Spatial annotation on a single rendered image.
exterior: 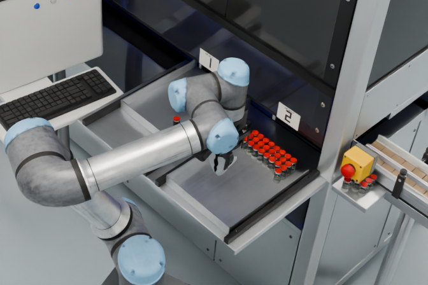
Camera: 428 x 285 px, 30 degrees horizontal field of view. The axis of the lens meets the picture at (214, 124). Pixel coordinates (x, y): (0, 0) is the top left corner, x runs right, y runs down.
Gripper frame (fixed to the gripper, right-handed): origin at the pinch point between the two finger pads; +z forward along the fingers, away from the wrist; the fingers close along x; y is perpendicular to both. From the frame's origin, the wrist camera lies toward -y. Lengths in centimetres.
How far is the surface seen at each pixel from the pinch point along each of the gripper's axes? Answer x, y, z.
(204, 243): 35, 38, 95
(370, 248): -10, 84, 91
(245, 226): -7.8, 6.1, 19.5
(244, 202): -0.6, 13.5, 21.3
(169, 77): 54, 32, 20
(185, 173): 18.9, 7.8, 21.3
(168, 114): 42, 21, 21
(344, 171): -17.2, 35.5, 9.1
